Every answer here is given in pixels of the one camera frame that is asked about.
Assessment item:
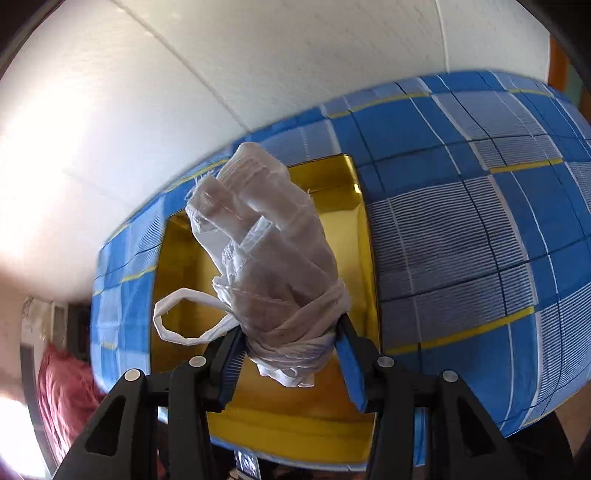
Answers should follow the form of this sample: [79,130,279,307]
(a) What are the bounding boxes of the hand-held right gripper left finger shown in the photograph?
[51,331,246,480]

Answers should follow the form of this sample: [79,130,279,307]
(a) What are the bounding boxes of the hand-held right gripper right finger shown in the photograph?
[338,318,530,480]

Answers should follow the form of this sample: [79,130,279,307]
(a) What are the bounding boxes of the white cloth bundle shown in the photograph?
[152,142,352,388]

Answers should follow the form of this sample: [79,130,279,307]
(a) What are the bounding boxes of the gold metal tin box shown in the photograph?
[150,154,382,464]

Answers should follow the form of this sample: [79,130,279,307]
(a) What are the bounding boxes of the red cloth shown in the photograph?
[37,344,167,480]

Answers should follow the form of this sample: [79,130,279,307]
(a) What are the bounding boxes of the blue plaid bed sheet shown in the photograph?
[90,69,591,472]

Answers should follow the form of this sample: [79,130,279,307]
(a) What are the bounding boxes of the orange wooden door frame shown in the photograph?
[547,37,572,92]

